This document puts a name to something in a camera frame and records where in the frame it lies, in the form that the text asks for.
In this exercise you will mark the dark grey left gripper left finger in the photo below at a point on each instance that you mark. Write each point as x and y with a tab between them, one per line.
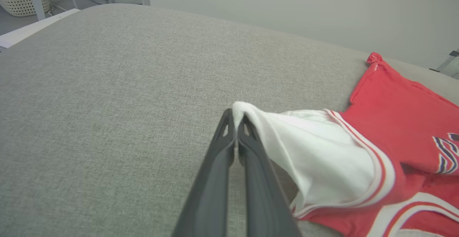
211	186

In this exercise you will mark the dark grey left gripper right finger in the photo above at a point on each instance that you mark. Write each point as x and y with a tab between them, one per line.
261	194

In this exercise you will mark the red and white garment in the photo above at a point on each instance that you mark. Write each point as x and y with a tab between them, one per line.
394	115

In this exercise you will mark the grey fabric sofa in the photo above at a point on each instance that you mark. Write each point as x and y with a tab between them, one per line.
125	104

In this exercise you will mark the grey metal stand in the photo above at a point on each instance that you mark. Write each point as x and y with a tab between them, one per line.
448	63

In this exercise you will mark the white perforated plastic basket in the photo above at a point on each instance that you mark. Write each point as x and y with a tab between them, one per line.
21	4

